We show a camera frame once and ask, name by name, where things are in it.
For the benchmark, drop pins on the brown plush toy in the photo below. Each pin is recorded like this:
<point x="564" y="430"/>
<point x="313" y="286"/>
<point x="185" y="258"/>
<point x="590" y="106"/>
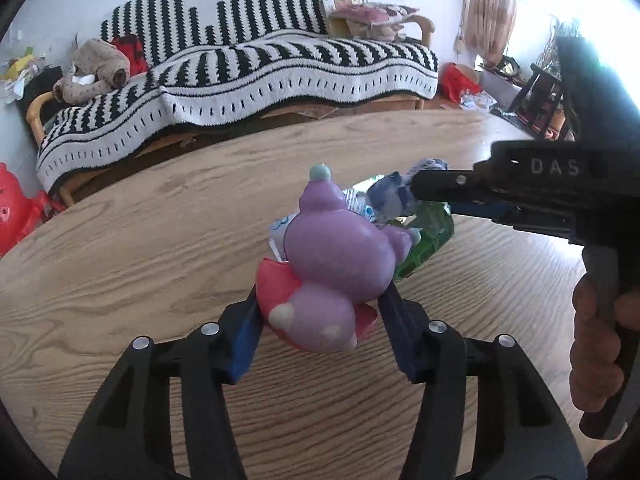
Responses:
<point x="100" y="60"/>

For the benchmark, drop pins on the red plastic bag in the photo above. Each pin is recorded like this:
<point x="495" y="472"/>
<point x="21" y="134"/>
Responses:
<point x="455" y="82"/>

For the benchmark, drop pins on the green clear plastic wrapper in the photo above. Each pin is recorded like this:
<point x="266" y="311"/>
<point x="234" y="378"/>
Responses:
<point x="430" y="240"/>

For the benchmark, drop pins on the yellow toy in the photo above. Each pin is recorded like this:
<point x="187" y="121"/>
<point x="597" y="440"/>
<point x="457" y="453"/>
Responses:
<point x="17" y="65"/>

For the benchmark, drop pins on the patterned curtain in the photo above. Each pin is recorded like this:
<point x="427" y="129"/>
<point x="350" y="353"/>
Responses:
<point x="492" y="10"/>

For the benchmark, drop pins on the black wooden chair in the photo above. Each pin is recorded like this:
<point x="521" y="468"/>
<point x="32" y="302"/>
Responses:
<point x="542" y="85"/>

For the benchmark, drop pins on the floral pillow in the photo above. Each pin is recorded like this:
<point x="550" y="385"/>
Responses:
<point x="370" y="12"/>

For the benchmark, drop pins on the black bag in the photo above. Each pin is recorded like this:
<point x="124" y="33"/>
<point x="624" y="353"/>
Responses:
<point x="40" y="80"/>

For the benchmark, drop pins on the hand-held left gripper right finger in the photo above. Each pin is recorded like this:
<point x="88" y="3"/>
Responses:
<point x="400" y="330"/>

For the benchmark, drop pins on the wooden frame sofa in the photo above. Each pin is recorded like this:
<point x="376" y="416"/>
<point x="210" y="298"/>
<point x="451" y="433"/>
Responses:
<point x="32" y="110"/>

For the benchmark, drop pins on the black white striped sofa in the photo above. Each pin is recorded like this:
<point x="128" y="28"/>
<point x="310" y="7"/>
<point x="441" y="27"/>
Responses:
<point x="250" y="75"/>

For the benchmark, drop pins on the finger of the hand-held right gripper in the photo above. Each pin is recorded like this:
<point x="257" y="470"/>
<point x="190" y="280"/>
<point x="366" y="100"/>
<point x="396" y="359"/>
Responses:
<point x="530" y="220"/>
<point x="450" y="184"/>

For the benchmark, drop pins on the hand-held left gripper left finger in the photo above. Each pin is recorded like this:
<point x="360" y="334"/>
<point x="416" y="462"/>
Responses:
<point x="245" y="340"/>

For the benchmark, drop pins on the red bear stool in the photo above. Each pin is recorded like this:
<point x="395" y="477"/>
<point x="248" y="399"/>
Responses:
<point x="10" y="210"/>

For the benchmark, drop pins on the scattered white papers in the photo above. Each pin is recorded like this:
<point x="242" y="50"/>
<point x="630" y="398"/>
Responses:
<point x="477" y="101"/>

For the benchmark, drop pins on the cream printed pillow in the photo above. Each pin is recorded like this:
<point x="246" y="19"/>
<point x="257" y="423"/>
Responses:
<point x="341" y="27"/>

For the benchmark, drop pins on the blue grey small toy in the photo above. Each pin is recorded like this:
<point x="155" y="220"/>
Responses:
<point x="390" y="197"/>

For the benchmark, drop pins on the red cushion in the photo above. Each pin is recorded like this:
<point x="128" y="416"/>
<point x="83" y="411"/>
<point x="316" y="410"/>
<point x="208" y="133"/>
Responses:
<point x="131" y="52"/>

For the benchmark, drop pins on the purple squishy toy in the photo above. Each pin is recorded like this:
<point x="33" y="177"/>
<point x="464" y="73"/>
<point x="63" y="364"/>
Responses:
<point x="335" y="255"/>

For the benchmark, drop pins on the person's right hand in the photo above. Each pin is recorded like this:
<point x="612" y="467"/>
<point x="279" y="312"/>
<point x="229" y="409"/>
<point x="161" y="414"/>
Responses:
<point x="595" y="350"/>

